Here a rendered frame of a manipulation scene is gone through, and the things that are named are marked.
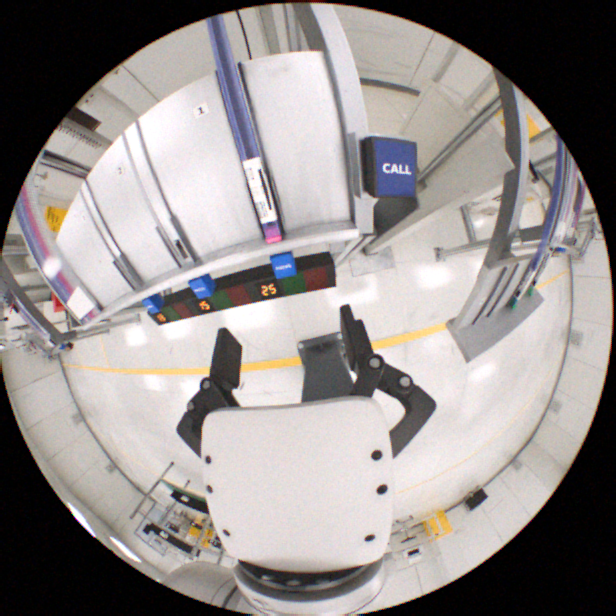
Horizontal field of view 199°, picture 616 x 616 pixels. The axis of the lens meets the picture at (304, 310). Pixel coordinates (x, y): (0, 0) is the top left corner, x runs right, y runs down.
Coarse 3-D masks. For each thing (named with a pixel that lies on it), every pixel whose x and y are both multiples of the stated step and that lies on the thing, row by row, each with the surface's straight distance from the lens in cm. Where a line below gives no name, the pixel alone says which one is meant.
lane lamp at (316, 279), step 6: (312, 270) 23; (318, 270) 23; (324, 270) 23; (306, 276) 23; (312, 276) 23; (318, 276) 23; (324, 276) 24; (306, 282) 24; (312, 282) 24; (318, 282) 24; (324, 282) 24; (312, 288) 25; (318, 288) 25; (324, 288) 25
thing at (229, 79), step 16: (208, 32) 24; (224, 32) 23; (224, 48) 21; (224, 64) 20; (224, 80) 19; (224, 96) 18; (240, 96) 17; (240, 112) 17; (240, 128) 17; (240, 144) 16; (256, 144) 17; (272, 224) 17
